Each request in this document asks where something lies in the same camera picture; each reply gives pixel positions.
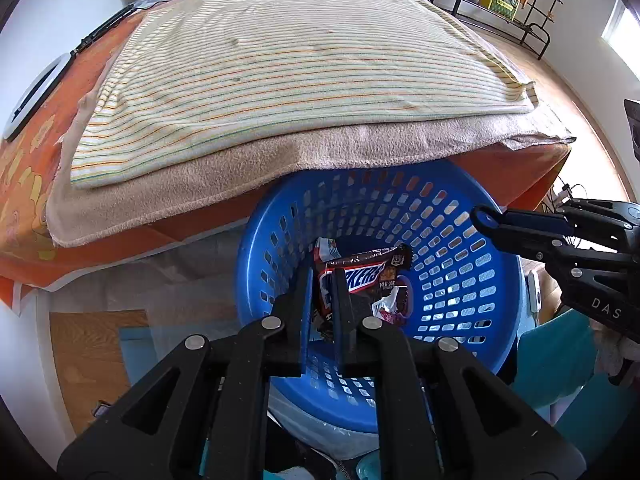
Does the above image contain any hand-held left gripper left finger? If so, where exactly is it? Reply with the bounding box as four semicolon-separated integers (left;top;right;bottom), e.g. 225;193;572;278
57;262;316;480

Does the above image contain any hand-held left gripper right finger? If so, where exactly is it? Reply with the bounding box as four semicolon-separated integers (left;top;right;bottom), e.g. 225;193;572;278
332;267;586;480

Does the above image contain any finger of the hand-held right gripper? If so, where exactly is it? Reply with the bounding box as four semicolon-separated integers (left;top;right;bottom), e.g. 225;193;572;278
470;200;640;256
492;234;640;346

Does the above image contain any brown chocolate bar wrapper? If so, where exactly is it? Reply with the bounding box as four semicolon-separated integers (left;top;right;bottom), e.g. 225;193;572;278
314;242;413;343

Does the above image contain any blue plastic basket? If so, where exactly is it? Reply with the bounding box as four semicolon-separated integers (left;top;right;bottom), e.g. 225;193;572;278
235;160;526;433

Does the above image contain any small white device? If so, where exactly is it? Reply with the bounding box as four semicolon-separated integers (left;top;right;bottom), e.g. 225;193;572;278
525;270;543;326

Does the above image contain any teal clothing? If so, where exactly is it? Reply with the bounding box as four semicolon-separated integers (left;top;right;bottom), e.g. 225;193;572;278
515;305;640;466

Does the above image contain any beige fleece blanket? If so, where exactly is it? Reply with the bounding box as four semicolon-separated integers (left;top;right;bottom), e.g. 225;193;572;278
47;105;576;248

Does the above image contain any black metal rack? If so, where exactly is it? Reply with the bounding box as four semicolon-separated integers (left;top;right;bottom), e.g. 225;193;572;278
450;0;571;61

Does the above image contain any window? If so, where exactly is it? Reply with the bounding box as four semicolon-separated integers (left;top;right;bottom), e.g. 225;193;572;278
602;0;640;76

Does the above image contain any striped cream blanket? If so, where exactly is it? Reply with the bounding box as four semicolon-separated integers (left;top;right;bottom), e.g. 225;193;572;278
70;0;541;191

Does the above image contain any orange printed bedsheet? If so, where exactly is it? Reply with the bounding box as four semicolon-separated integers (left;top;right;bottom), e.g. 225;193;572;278
0;10;571;306

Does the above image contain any white-framed tablet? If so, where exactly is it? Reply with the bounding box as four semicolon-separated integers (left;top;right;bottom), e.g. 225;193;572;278
2;52;76;141

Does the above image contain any long black bar device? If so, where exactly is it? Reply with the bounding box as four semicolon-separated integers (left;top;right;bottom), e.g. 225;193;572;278
75;4;137;56

